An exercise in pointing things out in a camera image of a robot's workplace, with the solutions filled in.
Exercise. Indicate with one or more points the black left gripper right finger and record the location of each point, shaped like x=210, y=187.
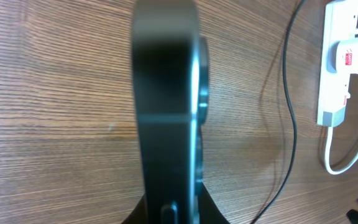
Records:
x=208, y=211

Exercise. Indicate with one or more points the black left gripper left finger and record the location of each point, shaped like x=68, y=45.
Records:
x=139, y=214

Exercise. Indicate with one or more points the Galaxy S25 smartphone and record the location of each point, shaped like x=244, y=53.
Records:
x=170, y=62

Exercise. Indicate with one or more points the white charger plug adapter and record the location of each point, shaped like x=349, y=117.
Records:
x=347, y=56

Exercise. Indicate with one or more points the white power strip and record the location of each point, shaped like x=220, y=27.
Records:
x=340, y=23

